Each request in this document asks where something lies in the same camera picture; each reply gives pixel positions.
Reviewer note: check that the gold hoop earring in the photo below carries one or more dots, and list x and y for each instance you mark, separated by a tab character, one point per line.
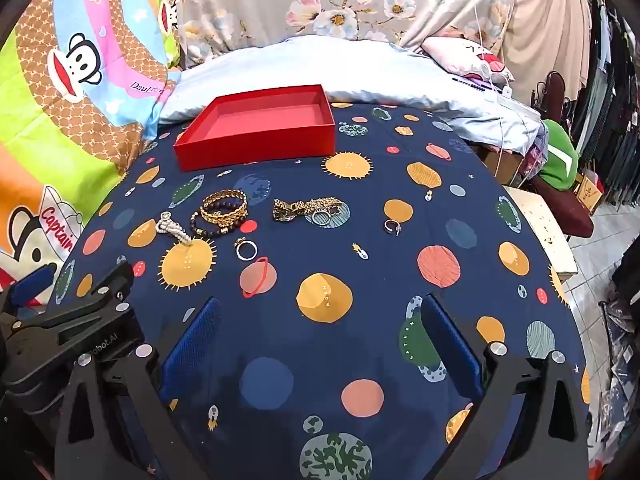
314	216

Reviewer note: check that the small wooden box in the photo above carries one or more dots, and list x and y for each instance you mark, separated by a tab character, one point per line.
590	191

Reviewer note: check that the navy planet print blanket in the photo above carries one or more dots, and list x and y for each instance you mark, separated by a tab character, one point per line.
320	350

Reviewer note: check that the white stool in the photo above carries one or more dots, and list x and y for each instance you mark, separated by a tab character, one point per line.
540	230

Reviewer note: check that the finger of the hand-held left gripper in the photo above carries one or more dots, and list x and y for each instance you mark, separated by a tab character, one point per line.
30	287
100	330

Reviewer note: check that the light blue duvet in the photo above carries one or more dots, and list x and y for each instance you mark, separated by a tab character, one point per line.
310	60

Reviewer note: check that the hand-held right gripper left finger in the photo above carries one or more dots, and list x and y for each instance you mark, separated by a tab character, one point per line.
192	345

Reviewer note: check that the rack of hanging clothes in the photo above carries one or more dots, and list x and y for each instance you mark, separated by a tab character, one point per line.
615	110

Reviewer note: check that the red shallow box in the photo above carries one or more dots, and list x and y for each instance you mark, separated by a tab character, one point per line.
200	152

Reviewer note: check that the cartoon monkey print blanket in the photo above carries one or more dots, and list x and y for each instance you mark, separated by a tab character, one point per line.
65	110

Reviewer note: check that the green cloth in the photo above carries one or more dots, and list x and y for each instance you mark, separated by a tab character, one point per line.
557	155

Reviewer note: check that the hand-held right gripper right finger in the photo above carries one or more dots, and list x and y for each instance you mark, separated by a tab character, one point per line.
452	355

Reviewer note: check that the cardboard box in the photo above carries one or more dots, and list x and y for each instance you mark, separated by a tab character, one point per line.
502	165

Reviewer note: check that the pink cushion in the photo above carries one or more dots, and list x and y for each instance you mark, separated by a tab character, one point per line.
460	55

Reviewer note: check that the beige curtain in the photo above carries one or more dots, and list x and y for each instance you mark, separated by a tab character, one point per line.
545	20

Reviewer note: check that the dark metal chair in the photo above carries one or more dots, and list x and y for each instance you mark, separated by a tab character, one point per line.
575	215

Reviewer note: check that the pile of plastic bags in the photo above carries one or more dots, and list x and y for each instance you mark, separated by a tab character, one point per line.
620	360

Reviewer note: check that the grey floral cloth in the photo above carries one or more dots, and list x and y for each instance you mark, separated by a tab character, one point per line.
300	0

